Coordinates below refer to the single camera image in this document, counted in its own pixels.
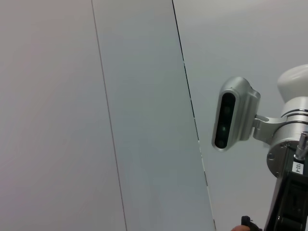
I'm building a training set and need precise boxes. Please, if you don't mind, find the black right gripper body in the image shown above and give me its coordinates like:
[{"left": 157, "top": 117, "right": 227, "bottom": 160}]
[{"left": 263, "top": 160, "right": 308, "bottom": 231}]

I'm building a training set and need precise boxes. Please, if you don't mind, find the black bag with orange handles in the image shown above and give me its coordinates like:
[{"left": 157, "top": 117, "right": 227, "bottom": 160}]
[{"left": 232, "top": 215, "right": 262, "bottom": 231}]

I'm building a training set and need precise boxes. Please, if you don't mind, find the right gripper cable with plug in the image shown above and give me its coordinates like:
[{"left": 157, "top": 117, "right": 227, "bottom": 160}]
[{"left": 294, "top": 131, "right": 308, "bottom": 161}]

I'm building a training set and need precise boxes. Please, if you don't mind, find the silver camera bracket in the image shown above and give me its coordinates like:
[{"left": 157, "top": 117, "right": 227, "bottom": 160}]
[{"left": 252, "top": 114, "right": 284, "bottom": 141}]

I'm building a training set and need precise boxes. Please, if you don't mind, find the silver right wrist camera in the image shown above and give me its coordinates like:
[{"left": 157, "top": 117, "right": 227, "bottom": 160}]
[{"left": 211, "top": 76, "right": 262, "bottom": 152}]

